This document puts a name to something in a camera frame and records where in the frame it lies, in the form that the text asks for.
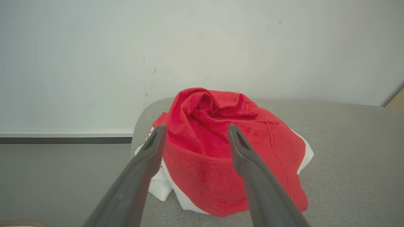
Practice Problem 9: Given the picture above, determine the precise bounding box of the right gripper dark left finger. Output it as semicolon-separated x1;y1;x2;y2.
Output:
83;125;168;227

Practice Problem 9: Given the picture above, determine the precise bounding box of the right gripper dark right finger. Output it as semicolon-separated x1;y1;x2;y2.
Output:
227;124;312;227

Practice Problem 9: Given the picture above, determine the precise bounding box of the red and white garment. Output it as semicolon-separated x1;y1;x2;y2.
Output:
135;87;314;218

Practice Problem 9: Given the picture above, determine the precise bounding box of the beige woven laundry basket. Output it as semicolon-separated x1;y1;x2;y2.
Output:
0;220;48;227

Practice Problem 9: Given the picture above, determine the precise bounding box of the white and dark baseboard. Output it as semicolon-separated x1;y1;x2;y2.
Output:
0;128;135;145

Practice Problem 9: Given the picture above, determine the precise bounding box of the grey fabric sofa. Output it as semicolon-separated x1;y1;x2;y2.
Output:
129;97;404;227

